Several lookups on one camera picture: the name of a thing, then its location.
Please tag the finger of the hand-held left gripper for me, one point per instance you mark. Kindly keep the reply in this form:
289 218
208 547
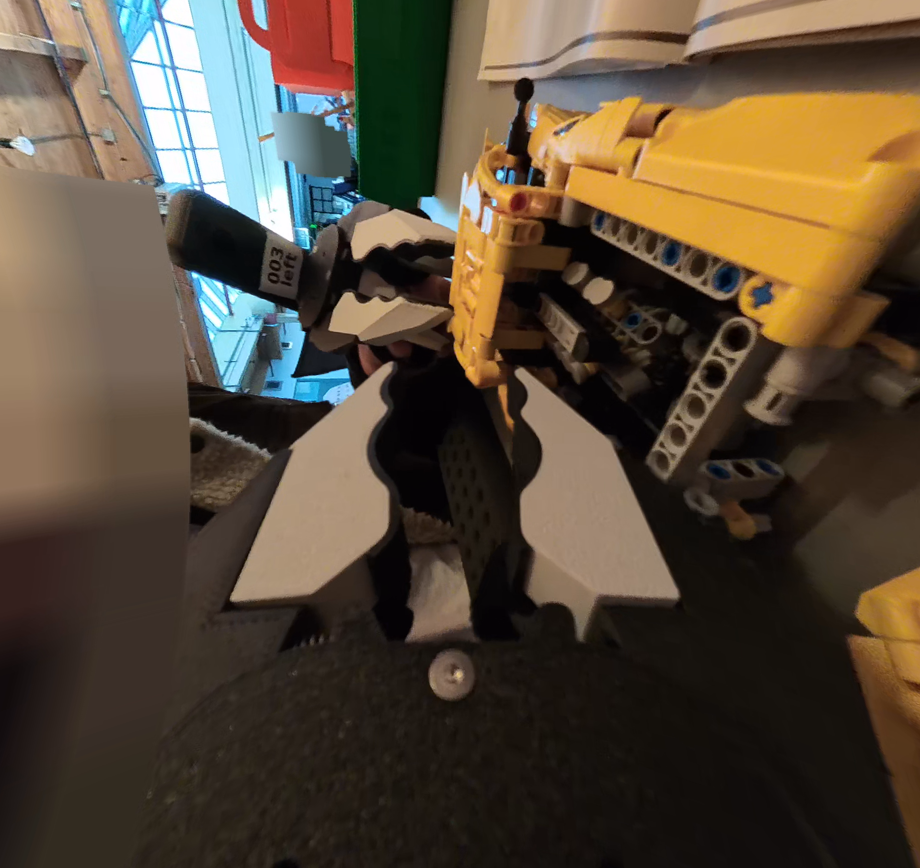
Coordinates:
395 232
388 322

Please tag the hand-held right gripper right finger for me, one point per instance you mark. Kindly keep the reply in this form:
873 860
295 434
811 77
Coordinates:
596 523

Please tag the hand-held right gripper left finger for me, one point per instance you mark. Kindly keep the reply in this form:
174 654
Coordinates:
316 516

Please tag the instruction booklet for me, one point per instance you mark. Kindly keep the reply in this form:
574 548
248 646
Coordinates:
611 6

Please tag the yellow brick model car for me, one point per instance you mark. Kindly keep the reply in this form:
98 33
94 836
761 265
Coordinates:
755 185

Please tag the grey desk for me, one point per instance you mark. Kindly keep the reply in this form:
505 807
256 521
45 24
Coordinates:
862 509

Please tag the black perforated chair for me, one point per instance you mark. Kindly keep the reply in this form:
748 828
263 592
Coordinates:
467 494

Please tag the green board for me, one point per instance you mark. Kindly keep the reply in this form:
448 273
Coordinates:
402 77

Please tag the large paned window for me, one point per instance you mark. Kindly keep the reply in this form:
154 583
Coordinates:
172 77

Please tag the red plastic container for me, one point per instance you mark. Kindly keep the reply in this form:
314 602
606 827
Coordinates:
302 20

